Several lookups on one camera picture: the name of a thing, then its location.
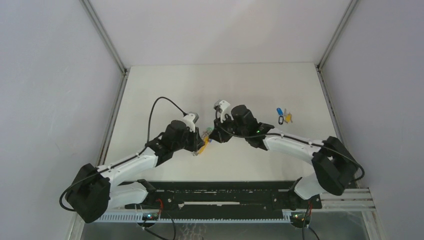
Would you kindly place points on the white cable duct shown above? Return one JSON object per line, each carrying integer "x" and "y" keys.
{"x": 249, "y": 216}

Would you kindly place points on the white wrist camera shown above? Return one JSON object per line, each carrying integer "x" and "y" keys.
{"x": 224, "y": 110}
{"x": 190, "y": 120}

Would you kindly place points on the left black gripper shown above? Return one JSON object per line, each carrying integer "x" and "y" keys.
{"x": 196, "y": 141}

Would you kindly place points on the blue key tag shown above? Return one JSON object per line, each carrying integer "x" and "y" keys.
{"x": 280, "y": 111}

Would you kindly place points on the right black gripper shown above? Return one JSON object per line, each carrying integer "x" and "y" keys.
{"x": 218, "y": 134}

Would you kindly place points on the aluminium frame post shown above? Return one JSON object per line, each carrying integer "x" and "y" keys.
{"x": 103, "y": 89}
{"x": 329, "y": 79}

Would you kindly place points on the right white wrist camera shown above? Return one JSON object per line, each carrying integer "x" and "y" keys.
{"x": 224, "y": 110}

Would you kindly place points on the black key tag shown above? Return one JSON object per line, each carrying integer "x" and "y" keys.
{"x": 281, "y": 120}

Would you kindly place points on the yellow key tag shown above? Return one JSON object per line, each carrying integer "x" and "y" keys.
{"x": 288, "y": 118}

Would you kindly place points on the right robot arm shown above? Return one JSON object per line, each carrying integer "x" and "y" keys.
{"x": 334, "y": 168}

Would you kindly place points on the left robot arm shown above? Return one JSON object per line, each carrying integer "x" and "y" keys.
{"x": 94, "y": 190}

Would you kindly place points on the right aluminium frame post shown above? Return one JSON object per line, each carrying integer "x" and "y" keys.
{"x": 329, "y": 79}

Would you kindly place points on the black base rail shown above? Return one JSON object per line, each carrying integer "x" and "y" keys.
{"x": 226, "y": 196}

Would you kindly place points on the metal keyring with small rings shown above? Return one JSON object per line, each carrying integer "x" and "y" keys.
{"x": 205, "y": 137}

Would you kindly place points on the left aluminium frame post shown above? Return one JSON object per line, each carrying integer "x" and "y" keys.
{"x": 103, "y": 89}

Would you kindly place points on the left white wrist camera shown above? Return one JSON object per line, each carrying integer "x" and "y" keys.
{"x": 190, "y": 120}

